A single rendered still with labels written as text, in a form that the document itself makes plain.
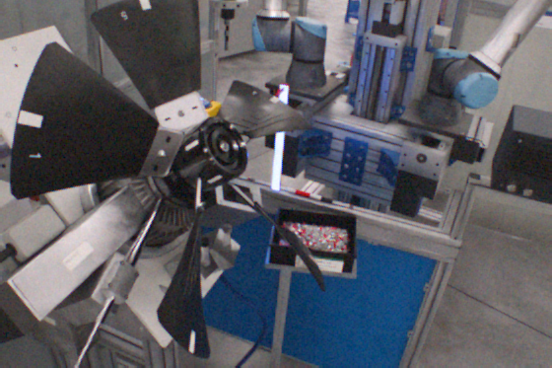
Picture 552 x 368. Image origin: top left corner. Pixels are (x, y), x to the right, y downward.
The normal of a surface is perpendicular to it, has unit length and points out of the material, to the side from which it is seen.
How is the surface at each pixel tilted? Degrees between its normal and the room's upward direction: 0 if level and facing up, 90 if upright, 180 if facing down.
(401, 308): 90
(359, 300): 90
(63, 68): 69
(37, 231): 50
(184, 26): 43
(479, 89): 97
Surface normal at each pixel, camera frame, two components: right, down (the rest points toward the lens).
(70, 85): 0.71, 0.11
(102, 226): 0.75, -0.38
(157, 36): 0.27, -0.21
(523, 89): -0.37, 0.44
